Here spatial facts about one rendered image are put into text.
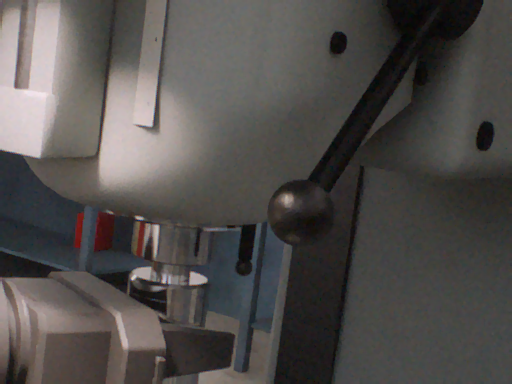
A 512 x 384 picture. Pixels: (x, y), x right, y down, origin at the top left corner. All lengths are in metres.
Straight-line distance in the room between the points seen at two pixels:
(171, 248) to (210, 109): 0.12
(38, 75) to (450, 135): 0.25
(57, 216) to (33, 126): 6.16
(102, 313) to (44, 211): 6.18
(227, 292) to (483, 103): 5.22
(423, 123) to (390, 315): 0.35
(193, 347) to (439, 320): 0.38
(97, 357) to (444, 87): 0.25
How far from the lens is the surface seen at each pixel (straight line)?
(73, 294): 0.59
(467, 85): 0.63
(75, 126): 0.51
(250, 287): 4.77
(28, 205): 6.83
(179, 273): 0.60
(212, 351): 0.60
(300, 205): 0.46
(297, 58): 0.51
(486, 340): 0.92
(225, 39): 0.49
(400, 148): 0.64
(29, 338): 0.55
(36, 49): 0.50
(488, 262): 0.92
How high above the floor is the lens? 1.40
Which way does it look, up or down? 10 degrees down
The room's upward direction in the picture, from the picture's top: 8 degrees clockwise
